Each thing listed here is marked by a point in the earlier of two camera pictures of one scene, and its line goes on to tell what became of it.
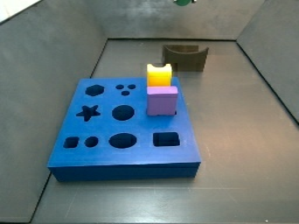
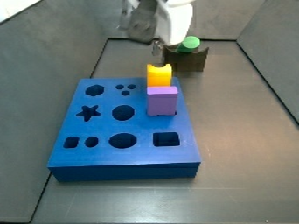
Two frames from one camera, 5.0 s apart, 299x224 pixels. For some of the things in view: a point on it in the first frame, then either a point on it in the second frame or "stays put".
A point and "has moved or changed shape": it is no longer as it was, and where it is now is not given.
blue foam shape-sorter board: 112,141 stays put
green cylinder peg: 182,3 has moved or changed shape
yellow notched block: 160,75 stays put
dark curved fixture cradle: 186,58 stays put
